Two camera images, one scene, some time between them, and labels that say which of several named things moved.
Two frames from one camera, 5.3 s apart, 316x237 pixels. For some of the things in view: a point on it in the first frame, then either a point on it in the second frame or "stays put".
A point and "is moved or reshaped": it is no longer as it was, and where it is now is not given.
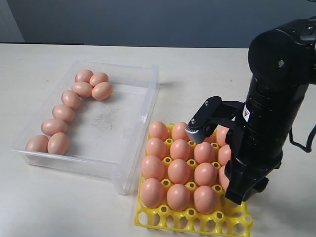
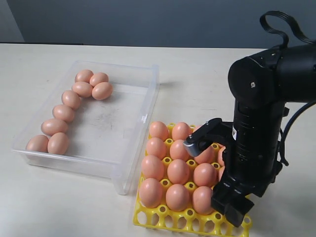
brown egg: (178, 171) stays put
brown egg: (158, 129) stays put
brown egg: (212, 139) -> (197, 127)
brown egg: (152, 167) stays put
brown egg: (151, 193) stays put
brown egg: (203, 152) is moved or reshaped
